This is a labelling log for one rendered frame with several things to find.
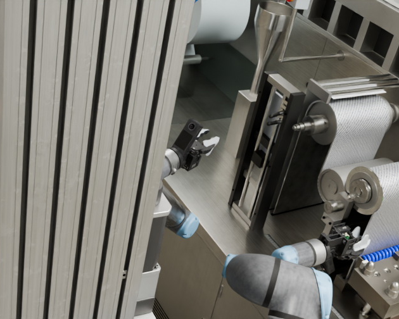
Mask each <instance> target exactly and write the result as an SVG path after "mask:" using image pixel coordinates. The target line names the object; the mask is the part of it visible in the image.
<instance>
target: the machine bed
mask: <svg viewBox="0 0 399 319"><path fill-rule="evenodd" d="M231 118H232V117H230V118H221V119H216V120H207V121H201V122H199V123H200V124H202V126H203V128H202V129H207V130H209V133H207V134H205V135H203V136H202V137H199V139H198V141H199V142H200V143H203V141H205V140H207V141H208V140H210V139H211V138H214V137H215V136H217V137H219V138H220V139H219V141H218V143H217V145H216V146H215V147H214V148H213V150H212V151H211V153H210V154H209V155H208V156H205V154H200V155H201V159H200V161H199V164H198V166H197V167H195V168H193V169H192V170H189V171H187V170H185V169H183V168H180V169H178V170H177V171H176V172H175V174H173V175H171V174H170V175H169V176H167V177H165V178H164V179H162V182H163V185H164V186H165V187H166V188H167V189H168V190H169V191H170V193H171V194H172V195H173V196H174V197H175V198H176V199H177V200H178V202H180V203H181V205H183V207H185V209H187V210H188V211H190V212H192V213H193V214H194V215H195V216H197V217H198V219H199V225H198V228H197V231H198V232H199V233H200V235H201V236H202V238H204V240H205V241H206V242H207V244H208V245H209V246H210V247H211V249H212V250H213V251H214V253H215V254H216V255H217V256H218V258H219V259H220V260H221V262H222V263H223V264H224V263H225V259H226V257H227V255H228V254H235V255H239V254H264V255H269V256H271V255H272V253H273V252H274V251H275V250H276V248H275V247H274V246H273V245H272V244H271V243H270V241H269V240H268V239H267V238H266V237H265V236H264V235H266V234H270V236H271V237H272V238H273V239H274V240H275V241H276V242H277V243H278V245H280V246H281V247H283V246H289V245H292V244H296V243H299V242H303V241H308V240H311V239H317V238H319V237H320V234H321V233H323V231H324V228H325V226H326V224H325V223H324V222H323V221H322V220H321V218H322V215H323V213H324V212H325V209H324V201H323V200H322V202H321V203H318V204H313V205H310V206H305V207H302V208H297V209H294V210H289V211H284V212H281V213H276V214H273V212H274V210H269V212H268V214H267V218H266V221H265V224H264V226H263V228H260V229H257V230H251V229H250V226H249V225H248V224H247V223H246V222H245V220H244V219H243V218H242V217H241V216H240V214H239V213H238V212H237V211H236V210H235V209H234V208H233V207H232V206H230V205H229V204H228V202H229V198H230V195H231V190H232V186H233V183H234V179H235V176H236V172H237V169H238V165H239V161H240V158H237V159H236V158H235V157H233V155H232V154H231V153H230V152H228V150H226V148H225V147H224V146H225V142H226V138H227V134H228V131H229V126H230V123H231ZM185 125H186V123H182V124H177V125H171V126H170V133H169V137H168V142H167V149H168V148H170V147H172V146H173V144H174V142H175V141H176V139H177V138H178V136H179V134H180V133H181V131H182V129H183V128H184V126H185ZM254 192H255V188H254V187H253V185H252V184H251V183H249V186H248V190H247V193H246V197H245V199H244V202H245V203H246V205H247V206H248V207H250V205H251V201H252V199H253V195H254ZM351 265H352V264H350V265H347V266H344V267H341V268H337V269H335V271H333V272H332V273H331V274H329V276H330V278H331V281H332V304H333V305H334V306H335V307H336V309H337V310H338V311H339V312H340V313H341V314H342V315H343V316H344V317H345V318H346V319H377V318H376V317H375V316H374V315H373V314H370V316H368V317H366V316H363V315H361V313H360V309H361V308H362V307H364V305H363V304H362V303H361V302H360V301H359V300H358V298H357V297H356V296H355V295H356V293H358V292H357V291H356V290H355V289H350V290H348V291H344V292H341V291H340V290H339V289H338V288H337V287H336V286H335V285H334V284H333V282H334V279H335V278H336V275H337V274H340V273H343V272H347V271H349V269H350V267H351ZM326 274H327V273H326Z"/></svg>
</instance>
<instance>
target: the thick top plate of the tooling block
mask: <svg viewBox="0 0 399 319"><path fill-rule="evenodd" d="M374 263H375V268H374V270H375V271H374V273H373V276H372V277H366V276H365V275H363V273H362V269H361V268H360V267H358V268H354V269H353V271H352V274H351V276H350V279H349V281H348V283H349V284H350V285H351V286H352V287H353V288H354V289H355V290H356V291H357V292H358V294H359V295H360V296H361V297H362V298H363V299H364V300H365V301H366V302H367V303H368V304H369V305H370V306H371V307H372V308H373V310H374V311H375V312H376V313H377V314H378V315H379V316H380V317H381V318H382V319H385V318H388V317H391V316H393V315H396V314H399V293H398V296H397V297H396V298H391V297H389V296H387V295H386V293H385V291H386V289H387V288H388V286H390V285H391V283H392V282H398V283H399V261H397V260H396V259H395V258H394V257H393V256H391V257H389V258H385V259H383V260H379V261H376V262H374Z"/></svg>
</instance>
